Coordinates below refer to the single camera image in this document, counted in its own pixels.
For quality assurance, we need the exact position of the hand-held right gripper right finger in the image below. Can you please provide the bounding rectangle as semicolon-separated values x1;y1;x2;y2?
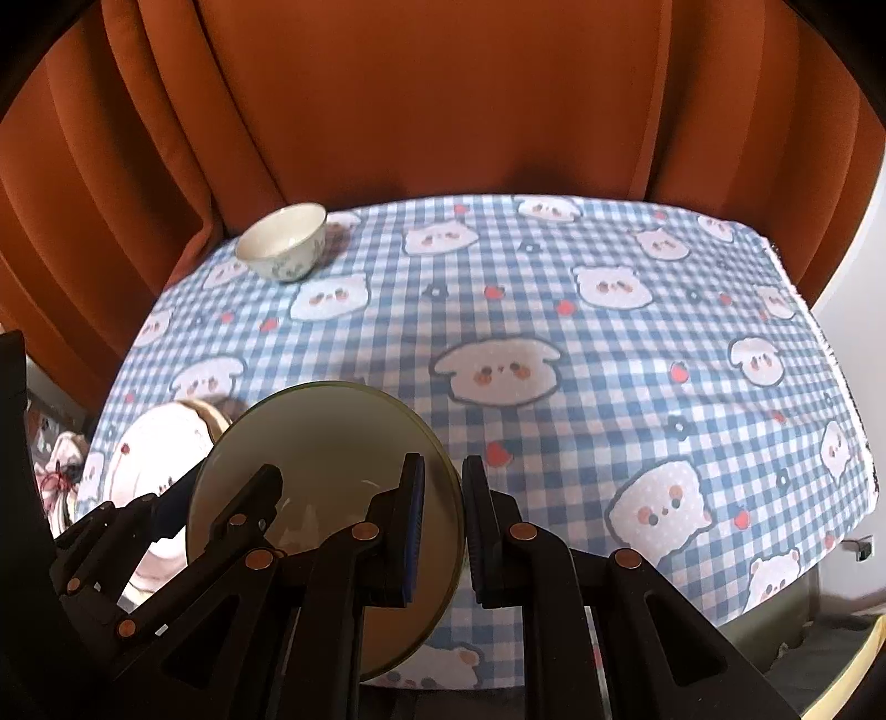
461;455;785;720

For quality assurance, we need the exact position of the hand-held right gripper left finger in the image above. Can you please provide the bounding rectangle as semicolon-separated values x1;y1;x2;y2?
104;452;425;720

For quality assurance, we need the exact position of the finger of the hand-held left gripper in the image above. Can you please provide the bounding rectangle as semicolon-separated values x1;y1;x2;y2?
54;471;202;614
104;464;285;667

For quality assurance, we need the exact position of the white plate with red print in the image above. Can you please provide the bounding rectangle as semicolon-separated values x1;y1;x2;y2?
102;397;234;605

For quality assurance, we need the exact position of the green leaf print bowl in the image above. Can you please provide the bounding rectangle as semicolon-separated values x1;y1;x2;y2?
187;380;466;681
234;202;328;285

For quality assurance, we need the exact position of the blue checked bear tablecloth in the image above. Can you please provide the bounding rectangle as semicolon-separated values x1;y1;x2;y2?
75;193;876;693

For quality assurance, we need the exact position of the orange curtain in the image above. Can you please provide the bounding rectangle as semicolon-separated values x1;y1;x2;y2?
0;0;886;423

